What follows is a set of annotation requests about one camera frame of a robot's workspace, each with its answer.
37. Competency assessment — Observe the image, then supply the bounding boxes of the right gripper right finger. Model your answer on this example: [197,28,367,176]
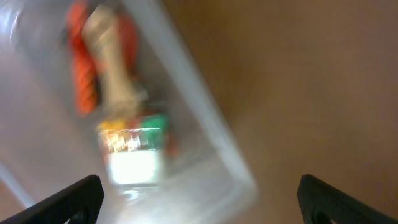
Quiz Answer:
[297,174,397,224]

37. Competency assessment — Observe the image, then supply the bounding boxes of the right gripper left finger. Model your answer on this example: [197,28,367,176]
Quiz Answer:
[1,175,104,224]

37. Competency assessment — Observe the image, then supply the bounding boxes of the clear case of screwdriver bits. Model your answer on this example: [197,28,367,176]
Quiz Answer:
[96,113,169,200]

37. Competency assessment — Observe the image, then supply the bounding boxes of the orange scraper wooden handle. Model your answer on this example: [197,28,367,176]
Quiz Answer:
[82,4,142,117]

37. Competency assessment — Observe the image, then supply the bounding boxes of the clear plastic container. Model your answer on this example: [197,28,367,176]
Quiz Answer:
[1,1,257,223]

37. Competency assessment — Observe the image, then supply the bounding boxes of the orange socket holder strip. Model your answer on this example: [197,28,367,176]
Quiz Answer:
[66,1,98,115]

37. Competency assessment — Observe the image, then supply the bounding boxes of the orange handled pliers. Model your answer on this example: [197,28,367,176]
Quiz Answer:
[118,14,139,80]

